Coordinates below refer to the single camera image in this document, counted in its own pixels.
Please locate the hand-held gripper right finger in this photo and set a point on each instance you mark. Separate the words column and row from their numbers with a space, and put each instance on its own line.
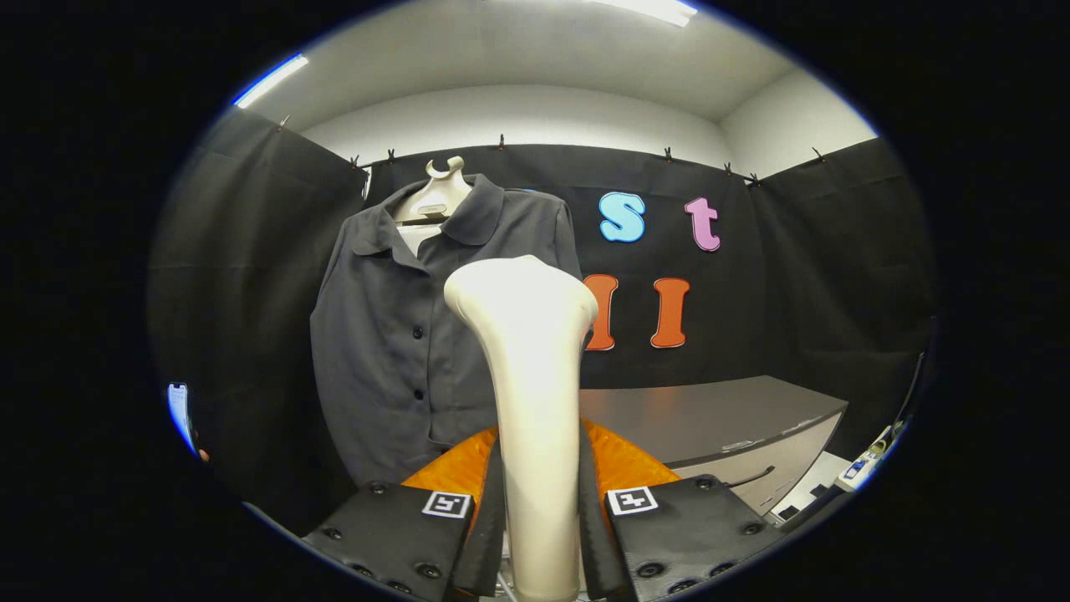
column 595, row 552

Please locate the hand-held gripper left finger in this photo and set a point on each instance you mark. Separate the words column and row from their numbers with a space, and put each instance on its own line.
column 485, row 543

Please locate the white garment steamer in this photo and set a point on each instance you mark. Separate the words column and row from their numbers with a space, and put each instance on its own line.
column 535, row 393

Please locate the dark grey button shirt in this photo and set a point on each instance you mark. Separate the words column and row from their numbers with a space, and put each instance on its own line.
column 376, row 351

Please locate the cream clothes hanger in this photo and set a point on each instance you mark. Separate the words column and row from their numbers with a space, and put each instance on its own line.
column 435, row 196

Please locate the grey drawer cabinet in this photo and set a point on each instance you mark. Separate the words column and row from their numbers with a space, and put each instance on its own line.
column 710, row 414

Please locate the white blue-labelled device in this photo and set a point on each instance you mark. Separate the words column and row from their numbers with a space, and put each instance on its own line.
column 861, row 464

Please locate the lit phone screen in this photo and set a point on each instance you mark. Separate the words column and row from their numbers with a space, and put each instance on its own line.
column 179, row 414

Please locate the row of black clips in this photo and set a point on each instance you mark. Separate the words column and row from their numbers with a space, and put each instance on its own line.
column 501, row 140

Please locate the narrow ceiling light panel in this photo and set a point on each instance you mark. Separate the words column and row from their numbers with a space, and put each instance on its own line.
column 272, row 81

